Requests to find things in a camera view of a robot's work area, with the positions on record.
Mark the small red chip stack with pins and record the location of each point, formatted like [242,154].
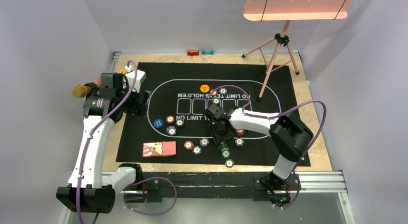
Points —
[239,132]

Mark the aluminium rail frame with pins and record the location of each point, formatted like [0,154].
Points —
[321,182]

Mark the red poker chip stack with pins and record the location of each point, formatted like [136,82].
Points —
[189,145]

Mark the orange big blind button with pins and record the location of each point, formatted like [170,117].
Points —
[204,88]

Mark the green poker chip stack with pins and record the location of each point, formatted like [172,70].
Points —
[222,146]

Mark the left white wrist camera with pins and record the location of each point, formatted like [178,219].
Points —
[135,80]

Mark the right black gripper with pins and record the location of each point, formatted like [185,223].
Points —
[218,138]

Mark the teal toy block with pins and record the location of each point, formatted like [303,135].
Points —
[207,52]

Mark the black round microphone base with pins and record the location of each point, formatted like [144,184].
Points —
[117,117]

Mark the blue small blind button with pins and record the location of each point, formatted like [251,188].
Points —
[158,123]

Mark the pink perforated panel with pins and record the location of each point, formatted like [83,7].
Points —
[281,10]

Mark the red toy block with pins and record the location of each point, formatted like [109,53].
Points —
[193,52]

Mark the single blue poker chip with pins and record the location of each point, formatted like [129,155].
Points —
[171,130]

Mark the red playing card box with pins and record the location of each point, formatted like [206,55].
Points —
[159,149]

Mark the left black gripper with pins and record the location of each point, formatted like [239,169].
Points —
[137,108]

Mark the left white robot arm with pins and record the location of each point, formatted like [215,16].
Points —
[105,103]

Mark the pink tripod stand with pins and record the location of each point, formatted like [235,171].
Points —
[282,40]

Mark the gold microphone head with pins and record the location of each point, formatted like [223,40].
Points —
[81,91]

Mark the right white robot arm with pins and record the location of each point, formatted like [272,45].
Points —
[289,134]

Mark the black poker table mat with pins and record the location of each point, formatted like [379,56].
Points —
[176,91]

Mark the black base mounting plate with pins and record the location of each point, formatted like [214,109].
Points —
[257,186]

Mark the colourful toy block vehicle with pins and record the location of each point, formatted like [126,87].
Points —
[121,72]

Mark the single green poker chip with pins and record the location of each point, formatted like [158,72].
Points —
[180,122]

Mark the blue poker chip stack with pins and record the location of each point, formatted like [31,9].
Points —
[204,142]

